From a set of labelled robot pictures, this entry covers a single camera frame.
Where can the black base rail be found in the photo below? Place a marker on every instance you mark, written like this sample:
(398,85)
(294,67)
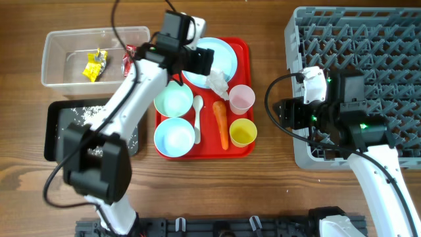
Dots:
(277,227)

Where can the black waste tray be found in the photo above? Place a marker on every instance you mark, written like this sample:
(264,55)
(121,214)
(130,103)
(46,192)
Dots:
(52,119)

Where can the yellow snack wrapper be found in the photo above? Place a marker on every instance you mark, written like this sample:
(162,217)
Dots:
(96,63)

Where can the red snack wrapper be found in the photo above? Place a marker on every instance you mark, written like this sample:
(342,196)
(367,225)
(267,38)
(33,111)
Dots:
(126,59)

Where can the yellow cup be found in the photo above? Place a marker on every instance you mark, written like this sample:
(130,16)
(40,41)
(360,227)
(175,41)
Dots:
(242,132)

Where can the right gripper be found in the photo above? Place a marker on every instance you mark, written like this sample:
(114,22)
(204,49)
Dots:
(298,105)

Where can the white rice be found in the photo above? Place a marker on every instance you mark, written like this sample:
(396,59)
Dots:
(81,116)

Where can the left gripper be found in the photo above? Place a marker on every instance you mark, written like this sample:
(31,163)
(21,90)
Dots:
(203,60)

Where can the orange carrot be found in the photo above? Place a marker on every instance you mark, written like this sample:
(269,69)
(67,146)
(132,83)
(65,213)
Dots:
(219,110)

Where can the clear plastic bin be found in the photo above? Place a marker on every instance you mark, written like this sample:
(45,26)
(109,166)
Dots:
(65,57)

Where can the light blue plate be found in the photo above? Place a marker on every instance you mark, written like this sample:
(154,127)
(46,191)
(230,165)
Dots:
(225,60)

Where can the light blue bowl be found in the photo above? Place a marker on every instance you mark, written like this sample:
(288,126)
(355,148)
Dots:
(174,137)

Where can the pink cup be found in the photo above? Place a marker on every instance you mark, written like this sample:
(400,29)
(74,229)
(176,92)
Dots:
(241,98)

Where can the grey dishwasher rack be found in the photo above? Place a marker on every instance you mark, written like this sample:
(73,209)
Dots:
(381,43)

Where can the white plastic spoon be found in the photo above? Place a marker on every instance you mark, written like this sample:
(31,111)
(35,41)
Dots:
(197,106)

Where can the green bowl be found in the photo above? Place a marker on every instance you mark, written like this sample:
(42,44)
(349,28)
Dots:
(174,100)

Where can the white napkin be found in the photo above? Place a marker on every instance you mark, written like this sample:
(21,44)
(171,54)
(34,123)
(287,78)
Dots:
(217,83)

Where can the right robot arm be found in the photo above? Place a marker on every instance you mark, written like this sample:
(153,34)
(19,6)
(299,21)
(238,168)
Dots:
(332,114)

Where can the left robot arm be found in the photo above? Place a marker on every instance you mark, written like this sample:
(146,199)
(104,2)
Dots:
(96,162)

